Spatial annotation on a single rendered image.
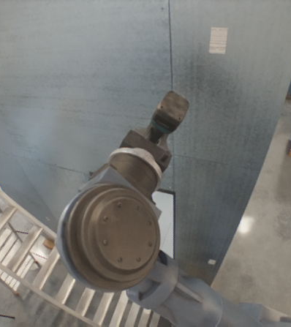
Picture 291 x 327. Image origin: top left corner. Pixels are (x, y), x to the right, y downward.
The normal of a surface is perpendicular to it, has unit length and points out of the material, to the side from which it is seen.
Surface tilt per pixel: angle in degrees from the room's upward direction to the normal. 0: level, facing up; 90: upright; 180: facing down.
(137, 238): 47
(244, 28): 90
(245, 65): 90
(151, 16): 90
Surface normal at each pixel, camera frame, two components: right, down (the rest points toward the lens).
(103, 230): 0.62, -0.36
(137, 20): -0.36, 0.66
